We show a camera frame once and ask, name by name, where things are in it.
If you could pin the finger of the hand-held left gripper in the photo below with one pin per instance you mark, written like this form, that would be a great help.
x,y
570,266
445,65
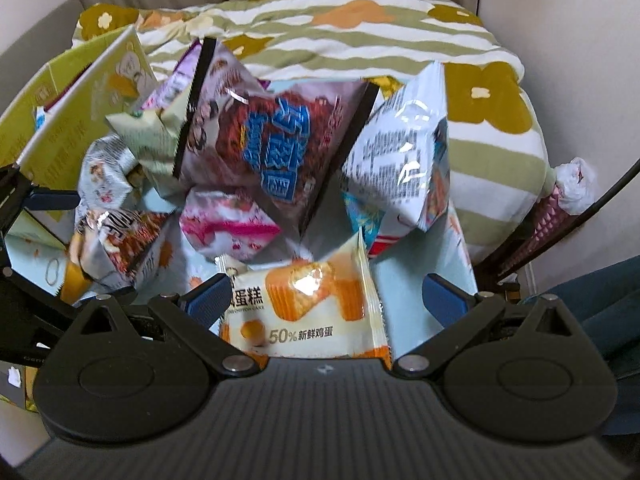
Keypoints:
x,y
35,295
52,202

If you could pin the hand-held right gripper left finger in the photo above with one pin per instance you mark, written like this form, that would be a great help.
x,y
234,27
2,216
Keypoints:
x,y
210,299

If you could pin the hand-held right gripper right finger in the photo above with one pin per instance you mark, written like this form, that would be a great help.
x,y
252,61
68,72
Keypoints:
x,y
444,301

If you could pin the pink striped snack packet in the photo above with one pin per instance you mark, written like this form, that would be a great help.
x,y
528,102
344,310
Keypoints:
x,y
225,225

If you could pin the pale green chips packet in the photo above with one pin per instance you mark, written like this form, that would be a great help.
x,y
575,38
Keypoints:
x,y
150,145

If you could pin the grey cartoon snack packet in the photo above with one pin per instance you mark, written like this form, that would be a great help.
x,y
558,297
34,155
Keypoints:
x,y
105,170

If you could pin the red striped snack packet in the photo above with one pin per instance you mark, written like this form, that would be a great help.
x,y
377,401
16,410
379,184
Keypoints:
x,y
390,246

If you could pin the small brown snack packet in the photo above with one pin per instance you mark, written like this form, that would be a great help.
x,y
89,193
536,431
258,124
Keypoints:
x,y
125,245

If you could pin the orange cake snack packet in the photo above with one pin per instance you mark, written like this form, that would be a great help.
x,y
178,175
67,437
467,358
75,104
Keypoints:
x,y
300,300

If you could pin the blue orange snack packet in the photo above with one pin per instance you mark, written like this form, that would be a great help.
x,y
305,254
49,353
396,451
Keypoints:
x,y
362,220

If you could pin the pink cone with white wrap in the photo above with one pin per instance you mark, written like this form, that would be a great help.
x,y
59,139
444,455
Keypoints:
x,y
545,215

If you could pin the white black-text snack packet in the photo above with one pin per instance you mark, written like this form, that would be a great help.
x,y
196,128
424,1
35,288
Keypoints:
x,y
395,160

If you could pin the person's jeans leg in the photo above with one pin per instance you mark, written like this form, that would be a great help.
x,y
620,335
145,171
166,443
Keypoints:
x,y
600,300

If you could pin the grey upholstered headboard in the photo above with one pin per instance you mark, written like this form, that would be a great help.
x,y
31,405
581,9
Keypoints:
x,y
35,45

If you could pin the brown noodle snack packet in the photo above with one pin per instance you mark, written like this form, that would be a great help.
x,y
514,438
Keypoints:
x,y
280,150

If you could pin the purple white snack packet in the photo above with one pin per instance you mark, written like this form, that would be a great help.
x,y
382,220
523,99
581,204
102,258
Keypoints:
x,y
175,80

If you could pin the flower striped blanket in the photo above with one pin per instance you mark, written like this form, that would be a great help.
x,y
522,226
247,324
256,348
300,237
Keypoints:
x,y
350,45

